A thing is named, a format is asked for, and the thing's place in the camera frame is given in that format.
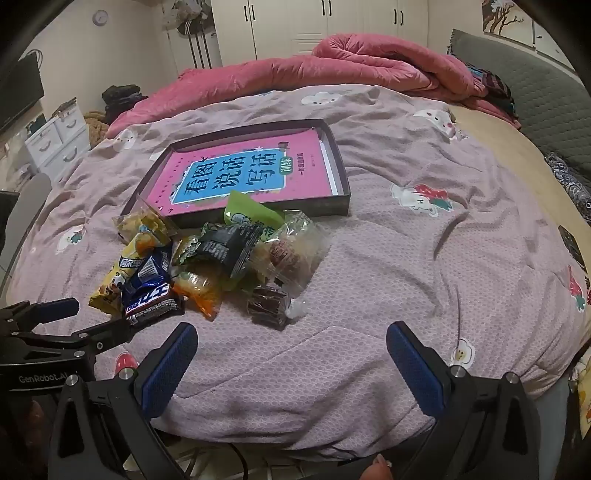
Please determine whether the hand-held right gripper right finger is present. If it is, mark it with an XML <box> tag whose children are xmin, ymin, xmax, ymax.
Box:
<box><xmin>386</xmin><ymin>322</ymin><xmax>541</xmax><ymax>480</ymax></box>

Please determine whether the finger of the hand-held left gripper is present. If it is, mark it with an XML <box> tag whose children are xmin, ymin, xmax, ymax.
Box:
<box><xmin>74</xmin><ymin>318</ymin><xmax>134</xmax><ymax>354</ymax></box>
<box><xmin>0</xmin><ymin>298</ymin><xmax>80</xmax><ymax>324</ymax></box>

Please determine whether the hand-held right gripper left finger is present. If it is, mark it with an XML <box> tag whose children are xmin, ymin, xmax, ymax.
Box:
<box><xmin>48</xmin><ymin>322</ymin><xmax>199</xmax><ymax>480</ymax></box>

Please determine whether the long yellow snack packet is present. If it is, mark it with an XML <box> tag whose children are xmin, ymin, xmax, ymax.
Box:
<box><xmin>89</xmin><ymin>231</ymin><xmax>169</xmax><ymax>317</ymax></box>

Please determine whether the black chocolate bar wrapper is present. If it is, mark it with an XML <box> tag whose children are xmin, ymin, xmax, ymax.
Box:
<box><xmin>121</xmin><ymin>279</ymin><xmax>185</xmax><ymax>328</ymax></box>

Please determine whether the shiny blue snack packet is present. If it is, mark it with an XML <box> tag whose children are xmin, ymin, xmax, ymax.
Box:
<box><xmin>121</xmin><ymin>247</ymin><xmax>174</xmax><ymax>296</ymax></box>

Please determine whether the orange cracker packet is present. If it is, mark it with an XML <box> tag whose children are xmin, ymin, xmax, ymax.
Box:
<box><xmin>172</xmin><ymin>270</ymin><xmax>227</xmax><ymax>321</ymax></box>

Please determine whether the clear meat floss cake packet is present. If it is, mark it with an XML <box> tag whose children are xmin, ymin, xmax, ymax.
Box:
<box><xmin>113</xmin><ymin>205</ymin><xmax>174</xmax><ymax>245</ymax></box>

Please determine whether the clear pastry packet gold label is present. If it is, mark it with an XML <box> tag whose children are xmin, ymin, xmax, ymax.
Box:
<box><xmin>246</xmin><ymin>284</ymin><xmax>308</xmax><ymax>330</ymax></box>

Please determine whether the black green pea packet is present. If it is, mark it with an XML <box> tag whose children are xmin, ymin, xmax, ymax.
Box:
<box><xmin>172</xmin><ymin>222</ymin><xmax>265</xmax><ymax>280</ymax></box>

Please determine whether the clear brown cake packet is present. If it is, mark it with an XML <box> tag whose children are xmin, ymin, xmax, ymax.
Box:
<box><xmin>252</xmin><ymin>210</ymin><xmax>331</xmax><ymax>296</ymax></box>

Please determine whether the light green snack packet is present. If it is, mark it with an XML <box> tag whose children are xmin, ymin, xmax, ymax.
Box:
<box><xmin>224</xmin><ymin>190</ymin><xmax>287</xmax><ymax>243</ymax></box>

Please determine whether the dark grey shallow box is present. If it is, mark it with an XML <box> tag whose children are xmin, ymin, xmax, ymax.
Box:
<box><xmin>121</xmin><ymin>119</ymin><xmax>351</xmax><ymax>230</ymax></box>

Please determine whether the lilac printed blanket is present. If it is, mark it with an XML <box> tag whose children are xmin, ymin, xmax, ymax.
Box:
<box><xmin>9</xmin><ymin>85</ymin><xmax>591</xmax><ymax>457</ymax></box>

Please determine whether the grey chair back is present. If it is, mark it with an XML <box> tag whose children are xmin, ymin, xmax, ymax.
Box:
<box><xmin>4</xmin><ymin>173</ymin><xmax>51</xmax><ymax>278</ymax></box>

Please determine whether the white drawer cabinet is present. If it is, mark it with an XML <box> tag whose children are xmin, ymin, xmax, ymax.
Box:
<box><xmin>23</xmin><ymin>104</ymin><xmax>93</xmax><ymax>185</ymax></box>

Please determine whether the yellow printed cloth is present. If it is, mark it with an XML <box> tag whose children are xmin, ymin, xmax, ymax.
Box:
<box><xmin>570</xmin><ymin>355</ymin><xmax>591</xmax><ymax>430</ymax></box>

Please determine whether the brown knitted cloth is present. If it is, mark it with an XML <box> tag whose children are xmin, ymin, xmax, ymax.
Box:
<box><xmin>83</xmin><ymin>111</ymin><xmax>112</xmax><ymax>148</ymax></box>

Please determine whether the pink and blue book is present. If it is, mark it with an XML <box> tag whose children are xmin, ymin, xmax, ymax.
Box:
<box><xmin>147</xmin><ymin>129</ymin><xmax>340</xmax><ymax>217</ymax></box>

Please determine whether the black television screen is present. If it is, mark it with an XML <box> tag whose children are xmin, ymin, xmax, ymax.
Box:
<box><xmin>0</xmin><ymin>55</ymin><xmax>46</xmax><ymax>134</ymax></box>

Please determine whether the dark clothes pile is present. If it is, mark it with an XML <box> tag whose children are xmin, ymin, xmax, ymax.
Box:
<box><xmin>102</xmin><ymin>84</ymin><xmax>148</xmax><ymax>125</ymax></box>

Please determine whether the beige bed sheet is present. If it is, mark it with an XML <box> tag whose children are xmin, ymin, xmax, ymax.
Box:
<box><xmin>450</xmin><ymin>106</ymin><xmax>591</xmax><ymax>296</ymax></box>

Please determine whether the dark patterned cloth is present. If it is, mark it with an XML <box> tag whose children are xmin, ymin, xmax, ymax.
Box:
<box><xmin>545</xmin><ymin>152</ymin><xmax>591</xmax><ymax>222</ymax></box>

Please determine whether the colourful striped clothing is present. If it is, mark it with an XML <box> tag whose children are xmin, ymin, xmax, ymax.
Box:
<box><xmin>466</xmin><ymin>65</ymin><xmax>520</xmax><ymax>121</ymax></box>

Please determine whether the grey quilted headboard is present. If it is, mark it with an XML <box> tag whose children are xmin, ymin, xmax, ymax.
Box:
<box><xmin>445</xmin><ymin>28</ymin><xmax>591</xmax><ymax>185</ymax></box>

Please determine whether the pink quilt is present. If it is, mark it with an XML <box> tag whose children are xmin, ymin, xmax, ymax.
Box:
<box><xmin>105</xmin><ymin>34</ymin><xmax>520</xmax><ymax>139</ymax></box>

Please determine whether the white wardrobe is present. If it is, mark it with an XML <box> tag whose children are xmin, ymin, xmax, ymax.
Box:
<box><xmin>210</xmin><ymin>0</ymin><xmax>485</xmax><ymax>65</ymax></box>

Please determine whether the black cable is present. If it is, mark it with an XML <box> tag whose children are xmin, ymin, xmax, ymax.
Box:
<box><xmin>226</xmin><ymin>445</ymin><xmax>252</xmax><ymax>480</ymax></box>

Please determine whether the tree wall picture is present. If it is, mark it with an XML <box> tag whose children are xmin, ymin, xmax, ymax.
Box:
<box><xmin>480</xmin><ymin>0</ymin><xmax>536</xmax><ymax>47</ymax></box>

